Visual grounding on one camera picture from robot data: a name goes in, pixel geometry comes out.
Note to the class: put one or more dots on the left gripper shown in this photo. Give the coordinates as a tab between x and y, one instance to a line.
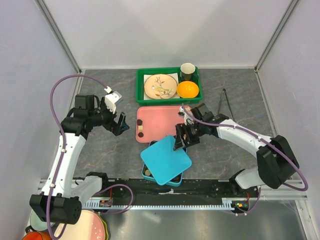
116	128

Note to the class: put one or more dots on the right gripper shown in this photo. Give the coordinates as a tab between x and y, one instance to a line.
180	142

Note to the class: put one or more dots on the blue tin lid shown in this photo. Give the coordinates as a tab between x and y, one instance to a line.
165	160

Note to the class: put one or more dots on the pink chocolate tray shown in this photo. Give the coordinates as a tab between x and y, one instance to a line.
158	122

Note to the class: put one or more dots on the blue chocolate tin box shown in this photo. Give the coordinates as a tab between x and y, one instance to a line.
175	181

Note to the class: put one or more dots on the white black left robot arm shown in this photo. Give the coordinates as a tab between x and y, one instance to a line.
58	201

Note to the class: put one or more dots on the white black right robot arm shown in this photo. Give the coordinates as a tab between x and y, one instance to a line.
276	162

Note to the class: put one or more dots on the brown plastic chocolate insert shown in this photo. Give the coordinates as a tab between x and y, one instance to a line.
148	174

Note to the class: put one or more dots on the green plastic crate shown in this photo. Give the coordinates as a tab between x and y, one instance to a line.
143	100

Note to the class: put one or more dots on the decorated ceramic plate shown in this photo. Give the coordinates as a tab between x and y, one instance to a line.
160	86

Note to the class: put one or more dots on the yellow bowl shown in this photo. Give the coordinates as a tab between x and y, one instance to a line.
187	89

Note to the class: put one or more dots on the green mug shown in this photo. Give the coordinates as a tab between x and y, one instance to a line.
188	72

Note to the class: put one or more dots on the pink white plate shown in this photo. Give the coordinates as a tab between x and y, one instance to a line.
89	227

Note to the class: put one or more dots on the pale green bowl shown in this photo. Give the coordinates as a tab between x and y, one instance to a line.
36	223

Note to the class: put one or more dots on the orange red mug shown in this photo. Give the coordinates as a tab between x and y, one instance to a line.
31	234

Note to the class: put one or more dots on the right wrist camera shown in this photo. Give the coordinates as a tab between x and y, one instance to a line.
186	113

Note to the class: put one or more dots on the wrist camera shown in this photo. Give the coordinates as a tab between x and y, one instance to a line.
186	113
111	100

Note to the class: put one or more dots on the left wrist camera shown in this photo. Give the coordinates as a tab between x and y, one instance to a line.
111	100

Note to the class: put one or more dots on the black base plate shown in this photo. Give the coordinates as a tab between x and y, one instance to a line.
213	188

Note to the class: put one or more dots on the slotted cable duct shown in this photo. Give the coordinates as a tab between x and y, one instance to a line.
97	204

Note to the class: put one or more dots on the aluminium frame rail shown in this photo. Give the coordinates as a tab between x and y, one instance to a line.
58	34

